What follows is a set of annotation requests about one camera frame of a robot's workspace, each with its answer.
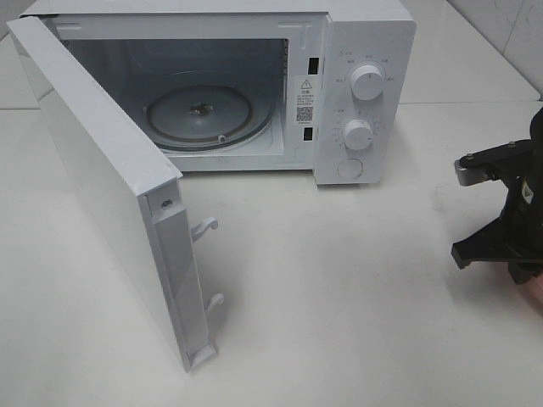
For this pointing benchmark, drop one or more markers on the lower white microwave knob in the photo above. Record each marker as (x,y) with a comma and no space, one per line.
(357,135)

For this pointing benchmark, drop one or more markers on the round white door button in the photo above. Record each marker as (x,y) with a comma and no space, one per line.
(350,168)

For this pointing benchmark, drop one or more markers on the white microwave oven body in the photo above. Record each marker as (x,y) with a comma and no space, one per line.
(138,51)

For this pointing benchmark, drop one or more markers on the white warning label sticker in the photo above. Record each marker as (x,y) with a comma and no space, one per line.
(305,98)

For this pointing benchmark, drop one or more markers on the upper white microwave knob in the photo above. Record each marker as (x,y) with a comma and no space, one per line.
(367,81)

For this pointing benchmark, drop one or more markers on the white microwave knob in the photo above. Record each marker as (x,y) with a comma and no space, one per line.
(367,81)
(357,135)

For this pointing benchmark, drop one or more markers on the glass microwave turntable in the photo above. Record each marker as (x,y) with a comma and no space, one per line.
(206,117)

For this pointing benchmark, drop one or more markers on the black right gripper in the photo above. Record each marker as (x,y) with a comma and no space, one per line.
(515,237)

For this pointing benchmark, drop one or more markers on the pink round plate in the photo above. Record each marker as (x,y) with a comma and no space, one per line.
(534,293)

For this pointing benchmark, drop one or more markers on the white microwave door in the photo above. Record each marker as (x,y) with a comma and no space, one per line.
(128,187)

